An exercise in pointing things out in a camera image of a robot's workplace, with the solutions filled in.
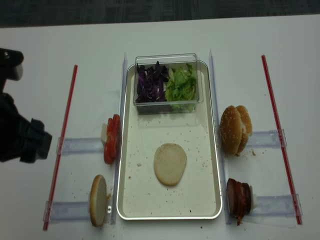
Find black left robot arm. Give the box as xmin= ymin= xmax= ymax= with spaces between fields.
xmin=0 ymin=48 xmax=52 ymax=164

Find green lettuce leaves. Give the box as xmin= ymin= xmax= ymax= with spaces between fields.
xmin=165 ymin=63 xmax=197 ymax=102

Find tomato slices stack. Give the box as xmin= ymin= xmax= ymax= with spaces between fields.
xmin=104 ymin=114 xmax=120 ymax=165

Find purple cabbage leaves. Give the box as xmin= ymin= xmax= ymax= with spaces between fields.
xmin=135 ymin=61 xmax=169 ymax=103

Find clear plastic salad container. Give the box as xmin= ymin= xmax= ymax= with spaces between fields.
xmin=133 ymin=53 xmax=203 ymax=115

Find bun bottom on tray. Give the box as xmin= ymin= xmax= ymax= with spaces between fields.
xmin=153 ymin=143 xmax=187 ymax=186

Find metal serving tray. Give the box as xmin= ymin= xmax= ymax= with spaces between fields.
xmin=116 ymin=62 xmax=223 ymax=221

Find white pusher block upper left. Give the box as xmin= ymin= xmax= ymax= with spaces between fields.
xmin=100 ymin=123 xmax=108 ymax=144

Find white pusher block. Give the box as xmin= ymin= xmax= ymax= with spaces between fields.
xmin=249 ymin=185 xmax=258 ymax=214
xmin=100 ymin=123 xmax=108 ymax=144

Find clear divider strip left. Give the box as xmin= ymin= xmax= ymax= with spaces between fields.
xmin=110 ymin=53 xmax=128 ymax=225

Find clear divider strip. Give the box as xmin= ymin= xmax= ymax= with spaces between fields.
xmin=208 ymin=49 xmax=233 ymax=225
xmin=110 ymin=53 xmax=128 ymax=225

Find left sesame bun half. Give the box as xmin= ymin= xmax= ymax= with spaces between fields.
xmin=220 ymin=105 xmax=242 ymax=155

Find sesame bun half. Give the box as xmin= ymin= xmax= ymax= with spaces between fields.
xmin=220 ymin=105 xmax=242 ymax=155
xmin=236 ymin=105 xmax=253 ymax=155

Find right sesame bun half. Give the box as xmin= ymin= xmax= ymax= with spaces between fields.
xmin=236 ymin=105 xmax=253 ymax=155

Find clear pusher track upper left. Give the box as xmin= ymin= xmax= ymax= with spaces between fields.
xmin=56 ymin=137 xmax=105 ymax=155

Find clear pusher track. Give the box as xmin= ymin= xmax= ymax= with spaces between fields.
xmin=56 ymin=137 xmax=105 ymax=155
xmin=249 ymin=194 xmax=303 ymax=217
xmin=246 ymin=129 xmax=287 ymax=148
xmin=43 ymin=201 xmax=90 ymax=223

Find bun slice standing left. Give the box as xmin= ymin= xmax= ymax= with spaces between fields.
xmin=89 ymin=174 xmax=107 ymax=227

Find clear pusher track upper right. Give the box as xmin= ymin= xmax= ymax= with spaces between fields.
xmin=246 ymin=129 xmax=287 ymax=148

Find clear divider strip right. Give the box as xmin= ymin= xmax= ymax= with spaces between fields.
xmin=208 ymin=49 xmax=233 ymax=225

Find white pusher block lower right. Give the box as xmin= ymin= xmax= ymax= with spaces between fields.
xmin=249 ymin=185 xmax=258 ymax=214

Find clear pusher track lower left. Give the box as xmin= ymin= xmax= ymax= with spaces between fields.
xmin=43 ymin=201 xmax=90 ymax=223

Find clear pusher track lower right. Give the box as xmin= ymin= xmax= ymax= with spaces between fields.
xmin=249 ymin=194 xmax=303 ymax=217

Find red plastic rail left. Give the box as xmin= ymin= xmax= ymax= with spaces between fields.
xmin=42 ymin=64 xmax=78 ymax=232

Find red plastic rail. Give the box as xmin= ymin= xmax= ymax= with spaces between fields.
xmin=261 ymin=54 xmax=303 ymax=225
xmin=42 ymin=64 xmax=78 ymax=232

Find red plastic rail right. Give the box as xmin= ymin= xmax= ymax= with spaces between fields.
xmin=261 ymin=54 xmax=303 ymax=225

